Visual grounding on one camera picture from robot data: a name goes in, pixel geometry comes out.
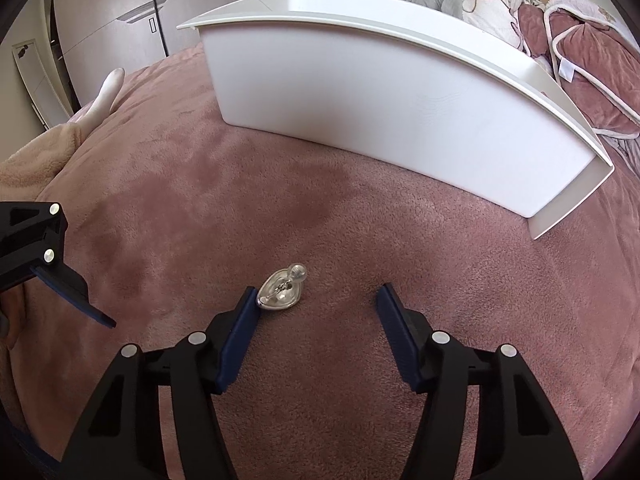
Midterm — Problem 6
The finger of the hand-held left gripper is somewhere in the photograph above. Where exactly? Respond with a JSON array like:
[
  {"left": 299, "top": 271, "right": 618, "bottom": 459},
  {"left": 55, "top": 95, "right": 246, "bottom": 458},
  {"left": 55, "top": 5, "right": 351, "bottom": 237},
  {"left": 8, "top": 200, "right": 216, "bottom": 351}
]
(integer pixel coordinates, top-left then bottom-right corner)
[{"left": 0, "top": 202, "right": 117, "bottom": 329}]

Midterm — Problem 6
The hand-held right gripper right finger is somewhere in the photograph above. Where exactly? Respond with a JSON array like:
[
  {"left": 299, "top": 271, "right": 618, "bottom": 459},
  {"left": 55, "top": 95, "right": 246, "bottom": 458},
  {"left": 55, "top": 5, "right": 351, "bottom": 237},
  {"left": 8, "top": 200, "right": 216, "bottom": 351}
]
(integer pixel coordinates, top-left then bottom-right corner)
[{"left": 376, "top": 283, "right": 585, "bottom": 480}]

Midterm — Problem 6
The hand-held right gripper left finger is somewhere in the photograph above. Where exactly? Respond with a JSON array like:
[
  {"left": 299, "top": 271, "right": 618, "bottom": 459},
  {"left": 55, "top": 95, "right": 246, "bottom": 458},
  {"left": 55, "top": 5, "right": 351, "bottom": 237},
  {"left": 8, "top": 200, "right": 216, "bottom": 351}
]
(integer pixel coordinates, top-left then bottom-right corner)
[{"left": 60, "top": 286, "right": 260, "bottom": 480}]

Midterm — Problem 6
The silver heart pendant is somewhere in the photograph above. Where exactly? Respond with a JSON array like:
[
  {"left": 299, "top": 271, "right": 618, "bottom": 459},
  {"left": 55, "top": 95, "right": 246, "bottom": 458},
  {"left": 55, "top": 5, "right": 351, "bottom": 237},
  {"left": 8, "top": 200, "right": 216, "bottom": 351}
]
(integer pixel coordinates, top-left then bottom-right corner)
[{"left": 256, "top": 262, "right": 307, "bottom": 312}]

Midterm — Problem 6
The white plastic bin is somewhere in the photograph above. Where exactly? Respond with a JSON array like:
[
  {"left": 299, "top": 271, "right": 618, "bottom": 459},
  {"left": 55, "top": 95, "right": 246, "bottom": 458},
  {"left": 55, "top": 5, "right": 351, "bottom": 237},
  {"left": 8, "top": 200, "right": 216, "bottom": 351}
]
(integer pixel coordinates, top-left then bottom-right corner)
[{"left": 176, "top": 0, "right": 616, "bottom": 241}]

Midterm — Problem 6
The white framed panel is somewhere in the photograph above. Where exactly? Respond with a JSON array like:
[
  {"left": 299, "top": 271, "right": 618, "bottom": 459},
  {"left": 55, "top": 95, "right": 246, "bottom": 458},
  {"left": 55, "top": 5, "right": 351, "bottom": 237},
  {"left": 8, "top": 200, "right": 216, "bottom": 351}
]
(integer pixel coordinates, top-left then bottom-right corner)
[{"left": 11, "top": 39, "right": 73, "bottom": 131}]

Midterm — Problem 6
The mauve butterfly quilt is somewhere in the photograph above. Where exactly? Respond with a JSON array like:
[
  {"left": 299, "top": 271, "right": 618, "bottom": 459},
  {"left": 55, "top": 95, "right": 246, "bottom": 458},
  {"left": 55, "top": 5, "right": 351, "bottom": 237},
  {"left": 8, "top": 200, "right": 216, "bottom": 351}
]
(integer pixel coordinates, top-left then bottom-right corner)
[{"left": 515, "top": 0, "right": 640, "bottom": 181}]

